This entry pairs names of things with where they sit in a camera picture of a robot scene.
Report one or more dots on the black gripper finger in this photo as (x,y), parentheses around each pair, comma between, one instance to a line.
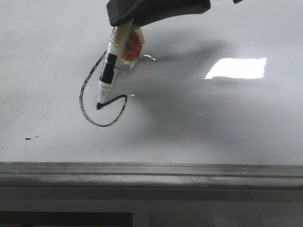
(144,12)

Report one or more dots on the black and white whiteboard marker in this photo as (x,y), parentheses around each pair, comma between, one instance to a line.
(113,61)

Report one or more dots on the red round magnet with tape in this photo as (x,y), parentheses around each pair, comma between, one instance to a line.
(133,49)

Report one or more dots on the white whiteboard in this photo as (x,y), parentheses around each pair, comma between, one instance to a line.
(224,87)

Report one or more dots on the grey aluminium whiteboard frame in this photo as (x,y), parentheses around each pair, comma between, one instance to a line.
(152,175)

